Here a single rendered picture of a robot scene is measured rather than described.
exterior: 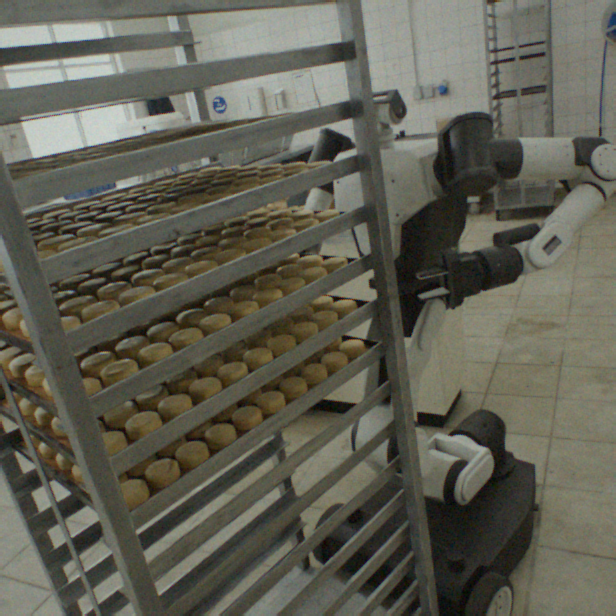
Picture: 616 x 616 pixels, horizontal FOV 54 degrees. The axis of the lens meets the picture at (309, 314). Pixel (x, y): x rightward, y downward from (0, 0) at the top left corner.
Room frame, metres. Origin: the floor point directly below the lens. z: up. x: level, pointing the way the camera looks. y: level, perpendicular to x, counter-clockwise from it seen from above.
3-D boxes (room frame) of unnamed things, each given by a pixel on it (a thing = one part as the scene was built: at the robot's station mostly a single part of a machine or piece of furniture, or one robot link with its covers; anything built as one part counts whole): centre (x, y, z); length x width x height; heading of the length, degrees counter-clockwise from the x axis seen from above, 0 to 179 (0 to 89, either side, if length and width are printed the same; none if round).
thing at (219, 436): (0.85, 0.18, 0.96); 0.05 x 0.05 x 0.02
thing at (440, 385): (2.47, -0.28, 0.45); 0.70 x 0.34 x 0.90; 57
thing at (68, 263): (0.87, 0.09, 1.32); 0.64 x 0.03 x 0.03; 133
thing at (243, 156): (2.75, 0.14, 1.25); 0.56 x 0.29 x 0.14; 147
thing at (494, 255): (1.17, -0.35, 1.04); 0.12 x 0.10 x 0.13; 103
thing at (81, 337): (0.87, 0.09, 1.23); 0.64 x 0.03 x 0.03; 133
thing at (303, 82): (6.77, -0.40, 1.37); 0.27 x 0.02 x 0.40; 61
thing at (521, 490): (1.52, -0.32, 0.19); 0.64 x 0.52 x 0.33; 133
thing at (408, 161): (1.49, -0.29, 1.16); 0.34 x 0.30 x 0.36; 43
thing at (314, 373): (1.00, 0.01, 0.96); 0.05 x 0.05 x 0.02
